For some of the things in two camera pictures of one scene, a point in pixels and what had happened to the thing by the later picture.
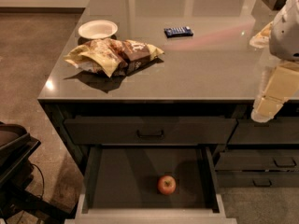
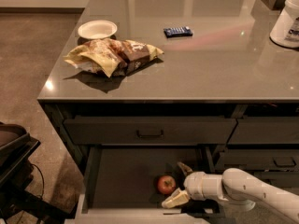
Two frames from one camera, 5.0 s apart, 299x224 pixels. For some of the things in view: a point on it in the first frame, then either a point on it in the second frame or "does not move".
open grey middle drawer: [121, 187] does not move
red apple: [166, 185] does not move
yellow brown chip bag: [111, 57] does not move
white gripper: [286, 36] → [193, 186]
